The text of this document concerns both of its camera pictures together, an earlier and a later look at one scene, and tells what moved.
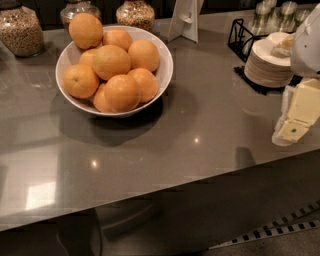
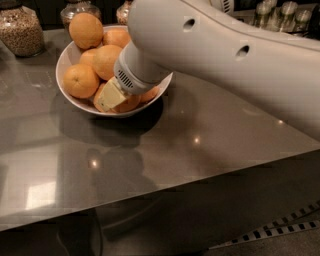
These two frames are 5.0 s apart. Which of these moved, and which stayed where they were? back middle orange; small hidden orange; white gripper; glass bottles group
Moved: white gripper
Stayed: back middle orange; glass bottles group; small hidden orange
